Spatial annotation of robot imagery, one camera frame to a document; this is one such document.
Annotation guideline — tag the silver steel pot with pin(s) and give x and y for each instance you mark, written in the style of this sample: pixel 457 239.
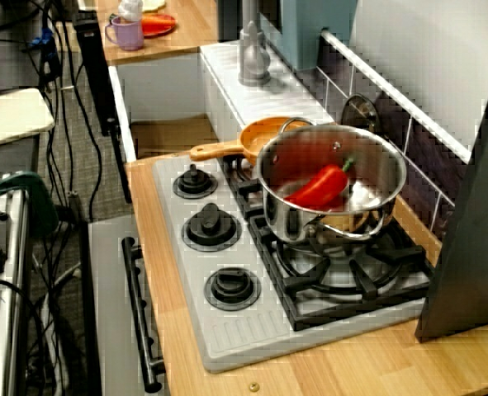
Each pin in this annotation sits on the silver steel pot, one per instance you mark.
pixel 285 214

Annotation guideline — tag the red toy pepper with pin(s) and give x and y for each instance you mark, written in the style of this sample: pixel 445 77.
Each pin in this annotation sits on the red toy pepper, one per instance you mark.
pixel 322 185

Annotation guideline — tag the black burner grate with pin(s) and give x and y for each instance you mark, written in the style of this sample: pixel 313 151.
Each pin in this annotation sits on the black burner grate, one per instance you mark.
pixel 309 282
pixel 247 185

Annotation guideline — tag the black stove knob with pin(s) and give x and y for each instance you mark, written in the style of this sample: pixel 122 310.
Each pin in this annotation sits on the black stove knob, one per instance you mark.
pixel 192 181
pixel 210 227
pixel 232 288

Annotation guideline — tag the orange toy frying pan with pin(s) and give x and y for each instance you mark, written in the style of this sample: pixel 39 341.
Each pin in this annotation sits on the orange toy frying pan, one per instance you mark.
pixel 214 152

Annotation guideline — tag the white toy sink basin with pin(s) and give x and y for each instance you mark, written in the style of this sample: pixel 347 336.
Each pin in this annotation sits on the white toy sink basin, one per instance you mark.
pixel 260 99

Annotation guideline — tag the grey stove top plate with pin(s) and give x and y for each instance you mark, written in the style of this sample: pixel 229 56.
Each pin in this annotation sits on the grey stove top plate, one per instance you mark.
pixel 243 330

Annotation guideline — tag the dark glass pot lid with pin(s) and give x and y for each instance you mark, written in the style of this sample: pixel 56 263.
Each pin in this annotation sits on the dark glass pot lid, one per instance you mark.
pixel 357 111

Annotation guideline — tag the grey toy faucet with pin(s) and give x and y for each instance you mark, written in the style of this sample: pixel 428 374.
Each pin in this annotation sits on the grey toy faucet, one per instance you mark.
pixel 252 53

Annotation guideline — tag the white oven door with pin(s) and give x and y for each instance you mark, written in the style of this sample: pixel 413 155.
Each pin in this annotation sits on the white oven door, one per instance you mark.
pixel 107 309

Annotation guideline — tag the teal box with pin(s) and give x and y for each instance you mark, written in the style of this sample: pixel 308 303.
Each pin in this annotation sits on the teal box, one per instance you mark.
pixel 309 33

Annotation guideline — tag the small brass screw cap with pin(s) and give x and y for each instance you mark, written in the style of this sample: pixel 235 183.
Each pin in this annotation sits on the small brass screw cap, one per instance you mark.
pixel 253 386

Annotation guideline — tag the red plate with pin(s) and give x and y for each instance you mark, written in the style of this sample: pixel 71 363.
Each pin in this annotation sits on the red plate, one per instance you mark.
pixel 157 29

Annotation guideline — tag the orange toy carrot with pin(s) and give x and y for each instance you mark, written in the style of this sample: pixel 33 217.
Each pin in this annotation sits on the orange toy carrot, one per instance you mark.
pixel 157 20

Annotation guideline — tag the purple plastic cup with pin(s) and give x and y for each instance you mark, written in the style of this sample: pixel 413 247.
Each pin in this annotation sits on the purple plastic cup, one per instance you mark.
pixel 128 35

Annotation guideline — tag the cream plate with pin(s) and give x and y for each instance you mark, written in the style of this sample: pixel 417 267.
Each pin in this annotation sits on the cream plate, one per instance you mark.
pixel 153 4

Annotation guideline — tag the white object in cup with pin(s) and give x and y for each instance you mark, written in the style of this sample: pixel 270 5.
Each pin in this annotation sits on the white object in cup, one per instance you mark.
pixel 130 9

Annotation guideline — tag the dark grey panel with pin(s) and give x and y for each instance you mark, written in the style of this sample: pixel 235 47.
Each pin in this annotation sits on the dark grey panel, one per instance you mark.
pixel 475 247

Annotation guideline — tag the white board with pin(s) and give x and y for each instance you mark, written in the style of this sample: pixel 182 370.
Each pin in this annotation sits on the white board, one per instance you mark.
pixel 8 115

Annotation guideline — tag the blue connector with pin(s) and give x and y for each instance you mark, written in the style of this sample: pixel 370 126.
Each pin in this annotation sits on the blue connector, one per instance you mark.
pixel 45 41

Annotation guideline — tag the black upright post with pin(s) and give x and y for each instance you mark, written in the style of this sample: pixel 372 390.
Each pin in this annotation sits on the black upright post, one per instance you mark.
pixel 93 62

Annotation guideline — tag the aluminium frame rail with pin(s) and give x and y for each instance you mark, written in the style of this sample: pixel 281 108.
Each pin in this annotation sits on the aluminium frame rail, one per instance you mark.
pixel 16 268

